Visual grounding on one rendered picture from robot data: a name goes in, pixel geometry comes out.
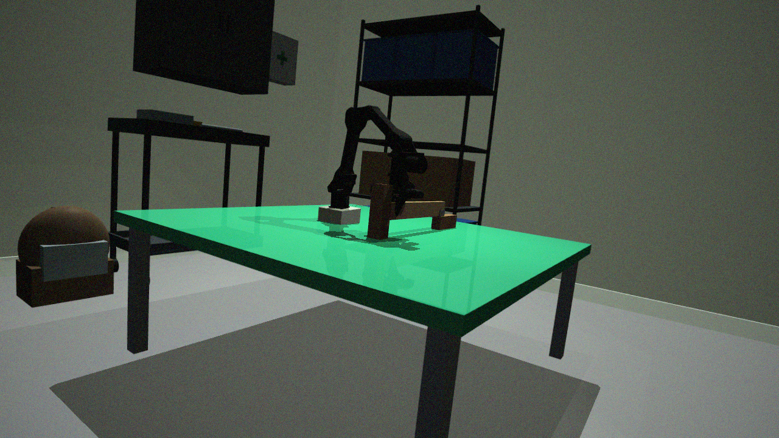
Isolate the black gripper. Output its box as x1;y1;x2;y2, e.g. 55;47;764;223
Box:
388;170;424;217

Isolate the long brown wooden rail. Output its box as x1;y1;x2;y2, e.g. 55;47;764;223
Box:
390;201;445;220

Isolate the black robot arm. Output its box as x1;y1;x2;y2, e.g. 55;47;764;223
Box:
327;106;428;209

